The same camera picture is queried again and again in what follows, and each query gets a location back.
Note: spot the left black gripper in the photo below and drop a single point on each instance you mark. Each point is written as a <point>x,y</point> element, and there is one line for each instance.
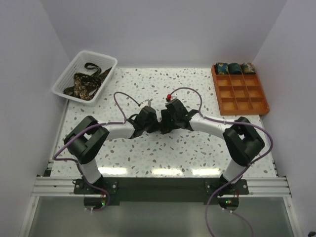
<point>155,127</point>

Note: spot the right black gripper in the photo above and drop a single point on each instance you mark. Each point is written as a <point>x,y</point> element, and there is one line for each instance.
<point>165,115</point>

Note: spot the navy floral paisley tie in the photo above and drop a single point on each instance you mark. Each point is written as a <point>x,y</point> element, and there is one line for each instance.
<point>159,126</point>

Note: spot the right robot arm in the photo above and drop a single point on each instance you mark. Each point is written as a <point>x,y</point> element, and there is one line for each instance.
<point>242,140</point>

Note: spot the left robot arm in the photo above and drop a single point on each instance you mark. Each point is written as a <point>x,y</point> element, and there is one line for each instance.
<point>86,140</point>

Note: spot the orange wooden compartment tray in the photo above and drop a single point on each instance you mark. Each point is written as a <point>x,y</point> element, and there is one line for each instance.
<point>239,94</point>

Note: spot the rolled blue yellow floral tie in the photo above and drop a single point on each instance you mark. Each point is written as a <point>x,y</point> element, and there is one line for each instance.
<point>221,69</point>

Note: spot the brown floral tie in basket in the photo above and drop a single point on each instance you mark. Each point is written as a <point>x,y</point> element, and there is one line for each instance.
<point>85,86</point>

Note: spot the rolled dark green tie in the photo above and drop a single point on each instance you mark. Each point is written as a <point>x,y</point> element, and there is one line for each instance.
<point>234,69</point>

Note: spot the dark tie in basket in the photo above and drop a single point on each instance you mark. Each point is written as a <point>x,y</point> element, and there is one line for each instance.
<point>97,70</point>

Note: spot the rolled multicolour floral tie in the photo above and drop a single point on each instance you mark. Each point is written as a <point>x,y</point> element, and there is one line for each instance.
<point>247,69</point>

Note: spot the white plastic basket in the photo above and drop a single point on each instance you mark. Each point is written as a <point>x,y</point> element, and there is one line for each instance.
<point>77,66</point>

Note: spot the black mounting base plate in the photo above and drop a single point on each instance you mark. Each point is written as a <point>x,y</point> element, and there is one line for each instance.
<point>147,190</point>

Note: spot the aluminium extrusion rail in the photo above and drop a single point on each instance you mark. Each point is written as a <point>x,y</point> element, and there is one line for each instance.
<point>261,182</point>

